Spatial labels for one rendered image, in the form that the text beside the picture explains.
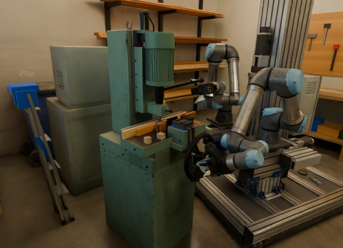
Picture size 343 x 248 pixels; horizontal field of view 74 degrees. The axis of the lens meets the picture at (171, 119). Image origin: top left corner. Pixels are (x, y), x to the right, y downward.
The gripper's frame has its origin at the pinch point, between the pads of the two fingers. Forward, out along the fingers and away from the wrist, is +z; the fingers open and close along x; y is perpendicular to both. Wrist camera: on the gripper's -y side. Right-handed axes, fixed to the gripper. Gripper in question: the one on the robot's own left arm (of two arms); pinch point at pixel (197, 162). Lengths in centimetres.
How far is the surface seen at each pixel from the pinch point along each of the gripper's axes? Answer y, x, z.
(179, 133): -17.1, 6.1, 10.8
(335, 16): -73, 343, -32
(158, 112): -34.0, 8.8, 24.6
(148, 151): -15.2, -13.7, 18.6
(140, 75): -60, 7, 25
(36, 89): -80, -37, 80
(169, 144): -13.0, 3.4, 19.9
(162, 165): -2.9, -4.1, 25.3
